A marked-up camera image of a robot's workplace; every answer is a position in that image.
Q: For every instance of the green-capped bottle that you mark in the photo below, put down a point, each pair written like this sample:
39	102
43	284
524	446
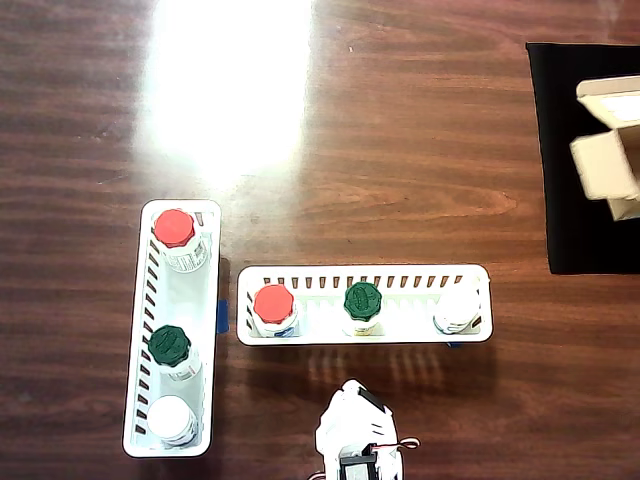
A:
363	301
169	346

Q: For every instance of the black cloth mat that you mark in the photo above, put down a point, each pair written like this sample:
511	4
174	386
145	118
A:
575	225

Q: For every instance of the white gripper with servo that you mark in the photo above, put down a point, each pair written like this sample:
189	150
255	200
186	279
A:
356	417

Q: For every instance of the brown cardboard box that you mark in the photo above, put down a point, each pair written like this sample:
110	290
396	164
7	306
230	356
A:
605	170

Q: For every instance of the long white slatted plastic tray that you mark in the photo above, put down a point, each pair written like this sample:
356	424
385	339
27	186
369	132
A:
165	451
410	336

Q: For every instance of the red-capped bottle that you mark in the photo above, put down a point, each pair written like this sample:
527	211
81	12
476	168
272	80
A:
173	229
273	302

